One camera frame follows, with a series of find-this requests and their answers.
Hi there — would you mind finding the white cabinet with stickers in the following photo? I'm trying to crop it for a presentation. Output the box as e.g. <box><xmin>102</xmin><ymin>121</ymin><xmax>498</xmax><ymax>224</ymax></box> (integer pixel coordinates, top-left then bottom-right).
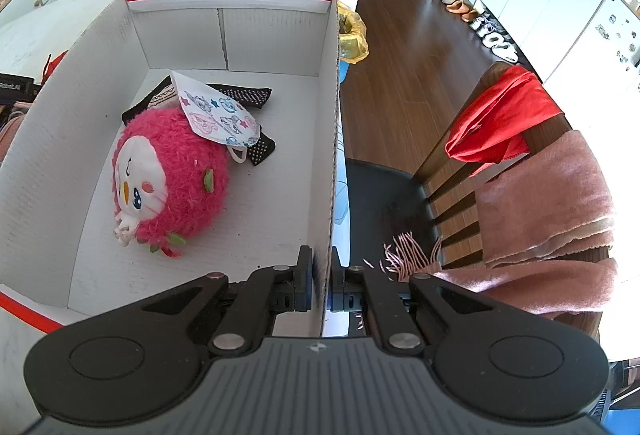
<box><xmin>542</xmin><ymin>0</ymin><xmax>640</xmax><ymax>92</ymax></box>

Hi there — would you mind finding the black patterned sock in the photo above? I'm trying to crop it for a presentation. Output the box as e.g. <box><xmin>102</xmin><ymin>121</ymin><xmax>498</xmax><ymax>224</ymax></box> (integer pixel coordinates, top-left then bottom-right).
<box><xmin>247</xmin><ymin>128</ymin><xmax>277</xmax><ymax>167</ymax></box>
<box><xmin>121</xmin><ymin>75</ymin><xmax>274</xmax><ymax>127</ymax></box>

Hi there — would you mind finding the yellow bag trash bin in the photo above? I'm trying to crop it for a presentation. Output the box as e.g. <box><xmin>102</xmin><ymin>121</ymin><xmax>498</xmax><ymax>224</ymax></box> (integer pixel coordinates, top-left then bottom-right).
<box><xmin>337</xmin><ymin>0</ymin><xmax>369</xmax><ymax>81</ymax></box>

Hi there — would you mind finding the pink fringed scarf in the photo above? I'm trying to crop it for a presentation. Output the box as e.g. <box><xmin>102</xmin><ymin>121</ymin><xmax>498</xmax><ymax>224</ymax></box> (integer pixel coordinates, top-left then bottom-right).
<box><xmin>382</xmin><ymin>130</ymin><xmax>619</xmax><ymax>322</ymax></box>

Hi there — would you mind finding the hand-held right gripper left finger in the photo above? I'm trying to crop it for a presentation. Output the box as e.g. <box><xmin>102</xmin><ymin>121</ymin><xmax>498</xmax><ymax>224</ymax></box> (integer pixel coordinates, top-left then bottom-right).
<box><xmin>135</xmin><ymin>245</ymin><xmax>315</xmax><ymax>357</ymax></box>

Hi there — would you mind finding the red cloth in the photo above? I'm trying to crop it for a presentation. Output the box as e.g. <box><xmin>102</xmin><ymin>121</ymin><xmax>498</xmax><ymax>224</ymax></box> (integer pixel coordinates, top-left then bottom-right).
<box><xmin>444</xmin><ymin>65</ymin><xmax>571</xmax><ymax>166</ymax></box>

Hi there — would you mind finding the red and white cardboard box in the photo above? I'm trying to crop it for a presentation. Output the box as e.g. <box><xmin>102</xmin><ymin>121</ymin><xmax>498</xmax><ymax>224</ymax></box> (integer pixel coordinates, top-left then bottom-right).
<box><xmin>0</xmin><ymin>0</ymin><xmax>342</xmax><ymax>337</ymax></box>

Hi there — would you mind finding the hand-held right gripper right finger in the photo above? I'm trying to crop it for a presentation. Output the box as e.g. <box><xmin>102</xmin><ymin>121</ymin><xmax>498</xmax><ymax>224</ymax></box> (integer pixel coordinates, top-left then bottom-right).
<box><xmin>330</xmin><ymin>247</ymin><xmax>506</xmax><ymax>353</ymax></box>

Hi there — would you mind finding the red fabric ornament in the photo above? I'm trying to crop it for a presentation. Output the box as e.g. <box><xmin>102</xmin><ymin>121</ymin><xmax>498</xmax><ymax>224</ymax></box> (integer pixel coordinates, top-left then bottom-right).
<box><xmin>42</xmin><ymin>50</ymin><xmax>69</xmax><ymax>84</ymax></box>

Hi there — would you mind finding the pink plush toy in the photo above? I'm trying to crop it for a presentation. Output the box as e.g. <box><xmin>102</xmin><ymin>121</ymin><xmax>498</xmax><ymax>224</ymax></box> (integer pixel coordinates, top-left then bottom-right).
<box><xmin>111</xmin><ymin>107</ymin><xmax>231</xmax><ymax>259</ymax></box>

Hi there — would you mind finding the dark chair with black seat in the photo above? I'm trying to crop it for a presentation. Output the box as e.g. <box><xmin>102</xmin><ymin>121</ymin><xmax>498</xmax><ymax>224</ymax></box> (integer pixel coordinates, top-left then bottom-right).
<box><xmin>345</xmin><ymin>61</ymin><xmax>576</xmax><ymax>283</ymax></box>

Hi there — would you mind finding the row of shoes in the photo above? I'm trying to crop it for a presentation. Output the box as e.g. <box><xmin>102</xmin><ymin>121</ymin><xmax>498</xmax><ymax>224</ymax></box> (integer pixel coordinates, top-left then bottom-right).
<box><xmin>432</xmin><ymin>0</ymin><xmax>521</xmax><ymax>64</ymax></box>

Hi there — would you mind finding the printed white face mask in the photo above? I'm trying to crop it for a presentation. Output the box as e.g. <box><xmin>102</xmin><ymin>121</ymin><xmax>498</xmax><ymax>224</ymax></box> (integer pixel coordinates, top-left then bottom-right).
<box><xmin>170</xmin><ymin>71</ymin><xmax>261</xmax><ymax>164</ymax></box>

